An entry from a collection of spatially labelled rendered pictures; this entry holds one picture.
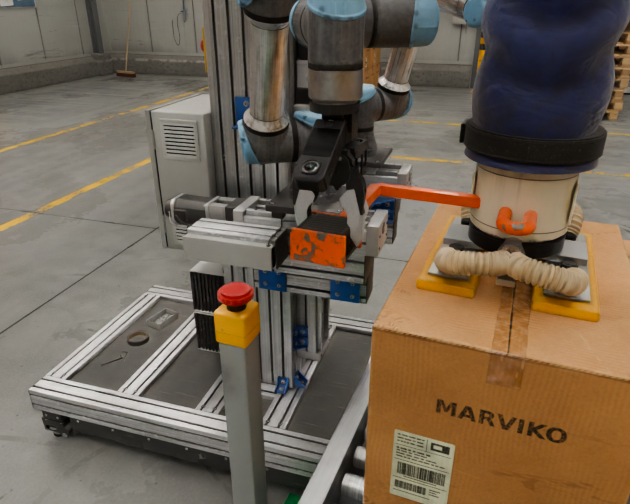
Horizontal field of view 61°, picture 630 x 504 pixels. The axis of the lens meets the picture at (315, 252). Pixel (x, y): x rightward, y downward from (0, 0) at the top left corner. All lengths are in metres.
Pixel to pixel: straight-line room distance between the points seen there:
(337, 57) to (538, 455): 0.65
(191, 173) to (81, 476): 1.16
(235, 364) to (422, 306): 0.41
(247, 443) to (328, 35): 0.85
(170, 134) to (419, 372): 1.17
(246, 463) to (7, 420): 1.50
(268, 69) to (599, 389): 0.92
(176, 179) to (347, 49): 1.15
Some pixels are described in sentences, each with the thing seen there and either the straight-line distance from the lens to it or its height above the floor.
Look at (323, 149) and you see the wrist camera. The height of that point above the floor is 1.36.
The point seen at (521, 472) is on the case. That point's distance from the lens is 0.96.
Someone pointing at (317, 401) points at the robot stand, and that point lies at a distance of 2.05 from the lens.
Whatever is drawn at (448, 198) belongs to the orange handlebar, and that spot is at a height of 1.22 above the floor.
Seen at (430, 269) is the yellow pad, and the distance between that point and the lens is 0.98.
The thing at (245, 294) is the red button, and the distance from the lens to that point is 1.03.
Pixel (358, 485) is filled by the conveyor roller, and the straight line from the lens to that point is 1.33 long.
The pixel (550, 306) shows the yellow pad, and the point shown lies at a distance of 0.94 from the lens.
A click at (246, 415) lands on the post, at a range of 1.18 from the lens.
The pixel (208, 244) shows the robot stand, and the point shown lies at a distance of 1.50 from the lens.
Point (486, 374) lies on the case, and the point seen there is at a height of 1.04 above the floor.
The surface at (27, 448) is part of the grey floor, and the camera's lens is 2.43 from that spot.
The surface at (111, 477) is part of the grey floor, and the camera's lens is 2.20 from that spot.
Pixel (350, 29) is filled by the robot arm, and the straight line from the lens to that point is 0.74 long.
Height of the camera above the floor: 1.54
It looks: 25 degrees down
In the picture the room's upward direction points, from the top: straight up
